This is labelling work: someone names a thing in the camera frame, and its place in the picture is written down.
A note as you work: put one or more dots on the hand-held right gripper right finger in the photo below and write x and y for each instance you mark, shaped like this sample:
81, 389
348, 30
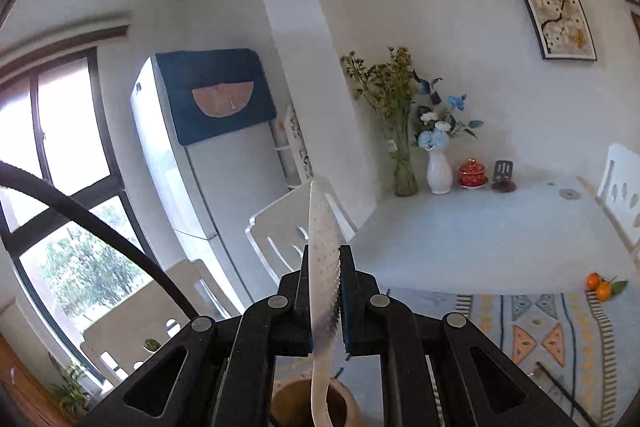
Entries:
345, 307

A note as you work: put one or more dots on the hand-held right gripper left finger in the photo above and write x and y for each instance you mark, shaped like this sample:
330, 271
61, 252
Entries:
295, 307

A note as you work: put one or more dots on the white dotted rice paddle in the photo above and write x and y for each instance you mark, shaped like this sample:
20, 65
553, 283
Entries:
322, 257

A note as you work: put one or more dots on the wooden utensil holder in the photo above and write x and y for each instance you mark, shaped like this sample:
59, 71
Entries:
290, 394

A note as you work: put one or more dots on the white dining chair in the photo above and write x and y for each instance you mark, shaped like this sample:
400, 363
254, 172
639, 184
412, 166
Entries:
280, 217
125, 337
617, 167

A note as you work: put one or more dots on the white refrigerator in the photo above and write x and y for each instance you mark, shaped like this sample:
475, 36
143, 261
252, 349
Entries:
225, 187

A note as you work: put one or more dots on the glass vase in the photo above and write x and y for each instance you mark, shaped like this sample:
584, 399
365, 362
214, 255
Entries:
405, 172

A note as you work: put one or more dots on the small potted plant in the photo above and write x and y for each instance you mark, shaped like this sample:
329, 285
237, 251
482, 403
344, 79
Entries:
151, 345

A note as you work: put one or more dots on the white ceramic vase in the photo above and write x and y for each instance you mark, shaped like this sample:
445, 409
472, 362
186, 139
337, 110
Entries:
439, 174

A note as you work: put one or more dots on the white patterned narrow rack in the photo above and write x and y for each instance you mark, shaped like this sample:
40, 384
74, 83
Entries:
295, 142

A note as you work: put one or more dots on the red lidded cup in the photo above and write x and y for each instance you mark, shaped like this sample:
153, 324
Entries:
471, 172

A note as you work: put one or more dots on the blue white artificial flowers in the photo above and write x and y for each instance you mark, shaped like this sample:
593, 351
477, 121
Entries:
435, 137

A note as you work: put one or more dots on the patterned woven table mat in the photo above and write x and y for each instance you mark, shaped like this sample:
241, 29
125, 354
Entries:
540, 332

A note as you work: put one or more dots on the small dark stand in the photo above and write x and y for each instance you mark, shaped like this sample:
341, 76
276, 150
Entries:
502, 174

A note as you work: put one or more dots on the dried yellow flower bunch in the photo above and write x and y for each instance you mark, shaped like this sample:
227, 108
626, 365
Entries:
385, 87

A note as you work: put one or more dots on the black gold-tipped chopstick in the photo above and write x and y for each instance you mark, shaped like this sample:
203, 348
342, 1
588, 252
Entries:
560, 387

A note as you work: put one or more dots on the green potted plant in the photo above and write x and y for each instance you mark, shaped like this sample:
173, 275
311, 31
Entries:
70, 392

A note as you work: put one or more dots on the blue refrigerator cover cloth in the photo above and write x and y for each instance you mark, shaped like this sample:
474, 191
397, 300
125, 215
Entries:
215, 77

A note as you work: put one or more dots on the orange with leaf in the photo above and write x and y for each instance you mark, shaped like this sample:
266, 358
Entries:
604, 291

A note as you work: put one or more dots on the wooden cabinet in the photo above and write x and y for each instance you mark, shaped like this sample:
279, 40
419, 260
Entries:
25, 392

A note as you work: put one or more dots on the dark framed window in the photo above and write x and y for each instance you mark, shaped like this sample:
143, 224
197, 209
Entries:
70, 117

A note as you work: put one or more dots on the window curtain rail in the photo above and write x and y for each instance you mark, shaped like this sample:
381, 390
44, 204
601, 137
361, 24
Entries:
60, 38

